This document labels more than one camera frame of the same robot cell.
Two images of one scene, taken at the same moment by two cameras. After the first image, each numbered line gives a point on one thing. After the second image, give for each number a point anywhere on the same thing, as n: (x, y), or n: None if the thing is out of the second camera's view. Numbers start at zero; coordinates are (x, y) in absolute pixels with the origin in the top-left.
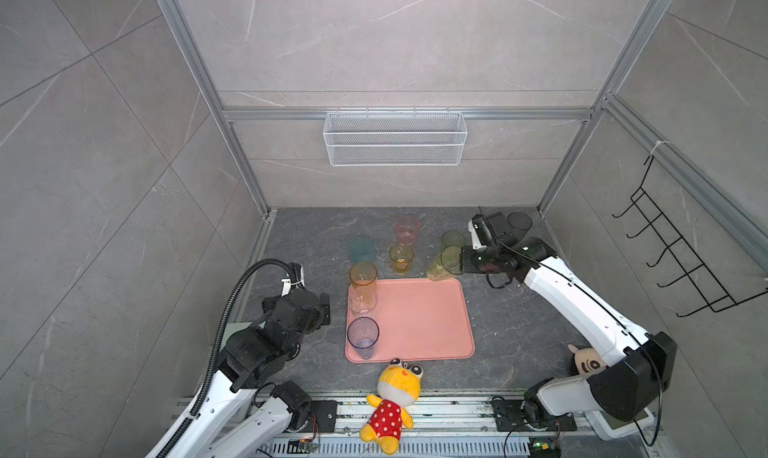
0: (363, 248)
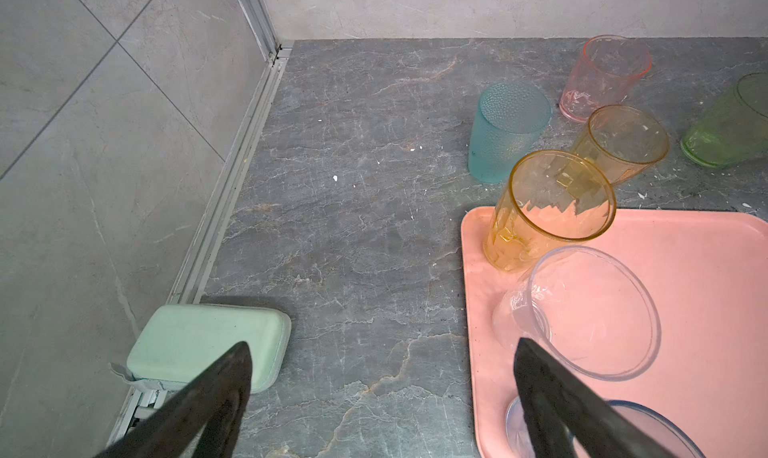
0: (509, 120)
